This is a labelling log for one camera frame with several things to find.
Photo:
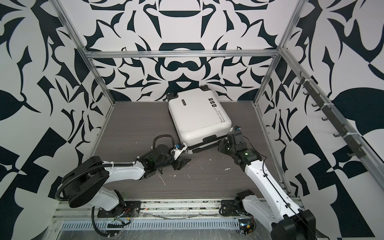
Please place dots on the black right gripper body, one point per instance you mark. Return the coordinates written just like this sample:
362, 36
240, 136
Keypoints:
225, 147

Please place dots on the white suitcase black lining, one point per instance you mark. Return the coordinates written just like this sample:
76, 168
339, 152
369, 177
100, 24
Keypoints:
199, 118

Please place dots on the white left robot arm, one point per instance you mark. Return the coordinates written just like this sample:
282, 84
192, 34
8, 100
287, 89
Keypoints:
85, 184

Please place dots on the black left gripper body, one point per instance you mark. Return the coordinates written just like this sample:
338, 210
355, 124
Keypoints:
168, 162

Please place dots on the small green circuit board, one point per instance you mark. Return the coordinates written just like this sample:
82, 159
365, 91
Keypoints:
247, 226

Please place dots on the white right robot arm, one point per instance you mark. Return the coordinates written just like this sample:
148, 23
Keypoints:
284, 219

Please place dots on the black wall hook rack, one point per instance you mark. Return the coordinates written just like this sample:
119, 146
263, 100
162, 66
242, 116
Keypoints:
333, 115

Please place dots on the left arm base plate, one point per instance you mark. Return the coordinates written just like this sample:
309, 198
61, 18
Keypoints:
127, 210

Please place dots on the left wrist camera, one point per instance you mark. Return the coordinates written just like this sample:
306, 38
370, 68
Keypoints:
178, 149

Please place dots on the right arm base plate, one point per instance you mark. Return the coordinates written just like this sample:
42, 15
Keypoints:
232, 208

